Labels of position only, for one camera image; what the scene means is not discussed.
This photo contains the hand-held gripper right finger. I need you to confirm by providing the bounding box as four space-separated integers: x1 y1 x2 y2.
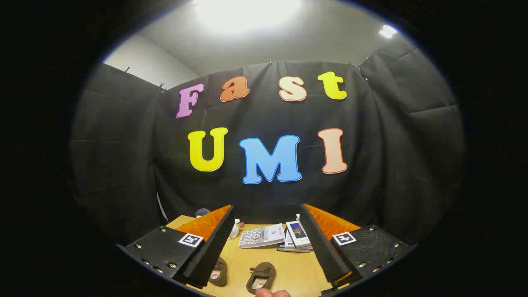
299 203 416 291

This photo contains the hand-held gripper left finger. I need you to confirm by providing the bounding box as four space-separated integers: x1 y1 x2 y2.
118 204 236 289

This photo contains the brown fuzzy shoe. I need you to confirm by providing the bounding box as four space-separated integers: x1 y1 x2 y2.
208 257 227 287
246 262 276 295

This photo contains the white duck plush toy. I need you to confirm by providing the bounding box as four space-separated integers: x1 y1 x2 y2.
228 219 245 240

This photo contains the white book with blue picture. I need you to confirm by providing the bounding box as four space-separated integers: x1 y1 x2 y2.
286 221 313 249

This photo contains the white book with black lettering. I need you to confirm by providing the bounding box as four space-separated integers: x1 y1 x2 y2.
284 229 311 251

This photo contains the grey patterned cover book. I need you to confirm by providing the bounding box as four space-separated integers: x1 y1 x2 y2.
238 224 286 249

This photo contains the black backdrop cloth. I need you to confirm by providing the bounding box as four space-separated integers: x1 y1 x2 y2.
70 36 467 248

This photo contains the large ceiling light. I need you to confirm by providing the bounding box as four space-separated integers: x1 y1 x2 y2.
194 0 304 35

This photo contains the white cord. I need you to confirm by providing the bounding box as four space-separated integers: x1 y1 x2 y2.
157 192 169 223

